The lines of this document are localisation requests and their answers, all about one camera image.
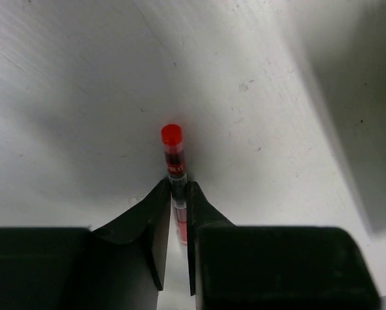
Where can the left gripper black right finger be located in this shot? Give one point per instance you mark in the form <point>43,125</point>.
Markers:
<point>272,267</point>

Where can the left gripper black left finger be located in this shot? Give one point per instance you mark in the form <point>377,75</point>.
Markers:
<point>120,265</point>

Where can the red gel pen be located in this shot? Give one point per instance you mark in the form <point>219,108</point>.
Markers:
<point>172,139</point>

